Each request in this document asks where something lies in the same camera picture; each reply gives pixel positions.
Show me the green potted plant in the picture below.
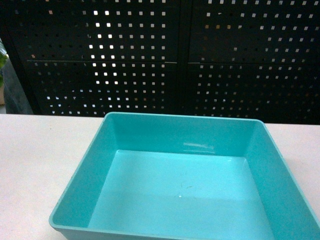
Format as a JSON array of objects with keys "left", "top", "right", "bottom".
[{"left": 0, "top": 40, "right": 8, "bottom": 106}]

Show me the black perforated metal panel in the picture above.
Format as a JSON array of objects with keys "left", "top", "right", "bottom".
[{"left": 0, "top": 0, "right": 320, "bottom": 125}]

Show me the turquoise plastic tray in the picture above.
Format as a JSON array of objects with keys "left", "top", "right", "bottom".
[{"left": 49, "top": 112, "right": 320, "bottom": 240}]

